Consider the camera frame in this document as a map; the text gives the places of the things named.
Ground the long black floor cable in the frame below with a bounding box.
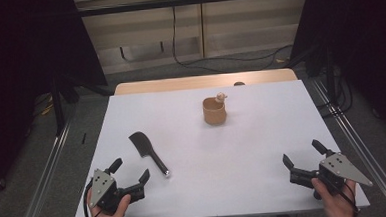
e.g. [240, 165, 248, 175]
[169, 0, 296, 76]

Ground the black kitchen knife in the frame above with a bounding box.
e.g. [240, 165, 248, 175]
[127, 129, 172, 180]

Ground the white table cover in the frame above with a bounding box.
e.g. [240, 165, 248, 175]
[66, 76, 372, 217]

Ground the person's right hand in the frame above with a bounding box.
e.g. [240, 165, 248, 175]
[311, 175, 360, 217]

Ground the light wooden table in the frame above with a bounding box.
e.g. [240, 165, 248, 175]
[112, 67, 299, 97]

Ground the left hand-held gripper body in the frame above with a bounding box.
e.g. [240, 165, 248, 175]
[85, 165, 148, 217]

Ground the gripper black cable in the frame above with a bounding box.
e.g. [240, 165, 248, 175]
[81, 181, 99, 217]
[318, 170, 361, 217]

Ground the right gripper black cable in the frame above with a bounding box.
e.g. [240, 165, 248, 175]
[318, 170, 361, 217]

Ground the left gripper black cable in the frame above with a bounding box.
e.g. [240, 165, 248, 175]
[81, 181, 99, 217]

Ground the aluminium floor rail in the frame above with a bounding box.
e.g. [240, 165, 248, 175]
[8, 117, 79, 217]
[311, 73, 386, 217]

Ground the black metal stand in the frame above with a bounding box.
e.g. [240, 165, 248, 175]
[49, 71, 83, 137]

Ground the bundle of black cables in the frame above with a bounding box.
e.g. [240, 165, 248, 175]
[313, 67, 356, 120]

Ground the tan wooden cup with figurine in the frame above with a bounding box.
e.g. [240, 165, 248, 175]
[201, 92, 230, 127]

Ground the black curtain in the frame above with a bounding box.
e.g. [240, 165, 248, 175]
[0, 0, 115, 201]
[286, 0, 386, 148]

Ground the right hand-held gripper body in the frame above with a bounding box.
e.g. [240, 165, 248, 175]
[287, 147, 375, 203]

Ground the black horizontal bar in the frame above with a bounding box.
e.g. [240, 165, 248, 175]
[74, 0, 312, 18]

